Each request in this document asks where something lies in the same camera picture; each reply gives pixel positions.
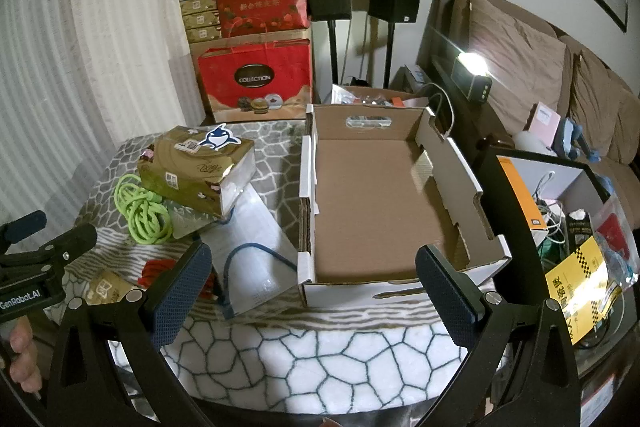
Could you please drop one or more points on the black speaker stand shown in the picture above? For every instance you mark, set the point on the black speaker stand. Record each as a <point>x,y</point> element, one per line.
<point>333,57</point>
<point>388,57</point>

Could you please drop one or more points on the clear plastic bag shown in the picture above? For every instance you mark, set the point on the clear plastic bag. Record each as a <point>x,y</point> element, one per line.
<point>355,94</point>

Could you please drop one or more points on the black box lamp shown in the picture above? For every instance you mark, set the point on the black box lamp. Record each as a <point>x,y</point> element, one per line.
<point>481,90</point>

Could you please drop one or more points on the white and blue packet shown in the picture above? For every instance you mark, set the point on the white and blue packet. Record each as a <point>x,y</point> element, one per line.
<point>260,232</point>

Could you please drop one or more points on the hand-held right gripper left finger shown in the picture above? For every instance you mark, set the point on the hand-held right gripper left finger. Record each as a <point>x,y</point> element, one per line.
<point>180,292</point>

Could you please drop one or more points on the gold tissue pack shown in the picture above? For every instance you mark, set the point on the gold tissue pack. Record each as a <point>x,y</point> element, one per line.
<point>190,172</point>

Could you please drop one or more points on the small gold tissue packet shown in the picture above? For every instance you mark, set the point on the small gold tissue packet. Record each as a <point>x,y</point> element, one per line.
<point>107,287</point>

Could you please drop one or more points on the white curtain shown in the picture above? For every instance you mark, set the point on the white curtain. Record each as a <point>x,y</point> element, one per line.
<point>75,57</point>

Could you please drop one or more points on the small pink box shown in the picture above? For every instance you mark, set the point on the small pink box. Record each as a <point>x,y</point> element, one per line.
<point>542,119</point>

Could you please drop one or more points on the blue toy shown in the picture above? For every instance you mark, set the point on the blue toy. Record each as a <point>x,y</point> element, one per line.
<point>575,139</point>

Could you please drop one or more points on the red Collection gift box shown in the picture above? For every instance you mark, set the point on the red Collection gift box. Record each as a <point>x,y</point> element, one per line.
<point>225,77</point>

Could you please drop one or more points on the grey device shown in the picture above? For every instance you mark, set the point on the grey device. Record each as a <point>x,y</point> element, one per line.
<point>412,76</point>

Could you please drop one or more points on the large brown cushion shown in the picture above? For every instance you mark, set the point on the large brown cushion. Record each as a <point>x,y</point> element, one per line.
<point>515,52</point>

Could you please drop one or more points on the person's left hand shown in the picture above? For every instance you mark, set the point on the person's left hand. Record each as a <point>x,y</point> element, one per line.
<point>22,352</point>

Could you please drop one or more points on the yellow and black packet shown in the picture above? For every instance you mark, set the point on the yellow and black packet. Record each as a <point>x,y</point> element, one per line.
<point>585,287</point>

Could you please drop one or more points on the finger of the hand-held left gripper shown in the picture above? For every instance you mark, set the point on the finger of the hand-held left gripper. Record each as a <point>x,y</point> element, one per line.
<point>70,244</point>
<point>25,227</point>

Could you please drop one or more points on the brown sofa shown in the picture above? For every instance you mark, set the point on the brown sofa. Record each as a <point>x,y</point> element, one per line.
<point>620,187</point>

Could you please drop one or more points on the grey and white patterned blanket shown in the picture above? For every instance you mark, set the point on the grey and white patterned blanket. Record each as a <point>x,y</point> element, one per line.
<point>325,357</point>

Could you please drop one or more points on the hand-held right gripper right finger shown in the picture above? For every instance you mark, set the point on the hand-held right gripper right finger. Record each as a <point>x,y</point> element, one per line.
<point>450,302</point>

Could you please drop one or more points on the clear bamboo print phone case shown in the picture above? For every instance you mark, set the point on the clear bamboo print phone case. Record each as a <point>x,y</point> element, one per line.
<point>195,222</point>

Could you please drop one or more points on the red packet in plastic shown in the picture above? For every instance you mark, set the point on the red packet in plastic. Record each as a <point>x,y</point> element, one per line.
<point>612,232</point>

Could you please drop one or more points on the red patterned gift box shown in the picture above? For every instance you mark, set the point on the red patterned gift box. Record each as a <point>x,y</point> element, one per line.
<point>260,7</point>

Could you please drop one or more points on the white cardboard box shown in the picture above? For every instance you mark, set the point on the white cardboard box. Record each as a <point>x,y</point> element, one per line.
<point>370,207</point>

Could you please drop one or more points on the orca sticker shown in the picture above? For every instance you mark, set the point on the orca sticker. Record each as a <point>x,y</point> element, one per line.
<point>217,138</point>

